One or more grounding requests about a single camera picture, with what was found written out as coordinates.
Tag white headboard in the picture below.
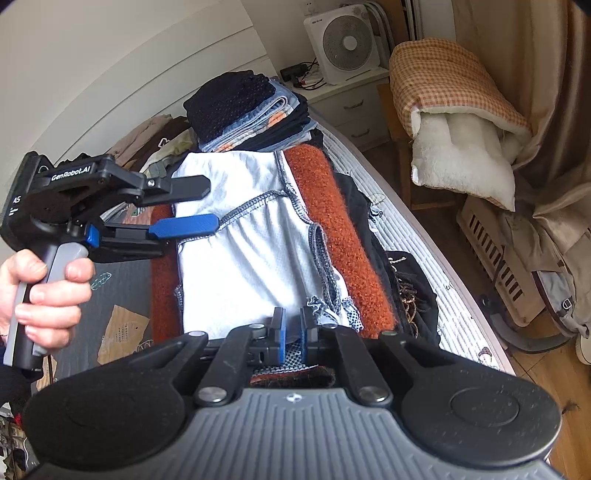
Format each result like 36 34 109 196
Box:
0 28 278 199

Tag grey printed bedspread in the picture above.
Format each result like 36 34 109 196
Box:
28 124 518 402

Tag person's left hand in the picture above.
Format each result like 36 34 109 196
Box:
0 250 96 342

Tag stack of brown folded clothes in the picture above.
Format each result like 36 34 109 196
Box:
108 114 197 185

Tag wooden chair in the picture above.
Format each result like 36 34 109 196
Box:
376 83 462 210

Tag white nightstand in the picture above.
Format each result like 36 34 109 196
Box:
307 69 393 151

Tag orange checked fleece blanket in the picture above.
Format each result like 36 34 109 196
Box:
389 39 534 213

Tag white box fan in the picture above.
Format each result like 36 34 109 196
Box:
304 2 391 86

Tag large stack of folded clothes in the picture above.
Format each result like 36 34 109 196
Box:
323 171 439 347

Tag grey bag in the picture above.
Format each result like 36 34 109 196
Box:
531 265 591 340

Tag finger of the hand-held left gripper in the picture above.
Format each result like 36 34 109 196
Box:
137 174 212 207
87 213 220 264

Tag white plastic crate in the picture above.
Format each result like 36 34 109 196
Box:
457 196 546 328

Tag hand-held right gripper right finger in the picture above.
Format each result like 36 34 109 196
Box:
299 307 450 408

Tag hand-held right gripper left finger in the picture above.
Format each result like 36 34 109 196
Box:
135 306 287 408

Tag beige curtain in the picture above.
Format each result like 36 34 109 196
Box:
452 0 591 333

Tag orange knit sweater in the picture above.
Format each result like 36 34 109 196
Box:
150 145 398 388

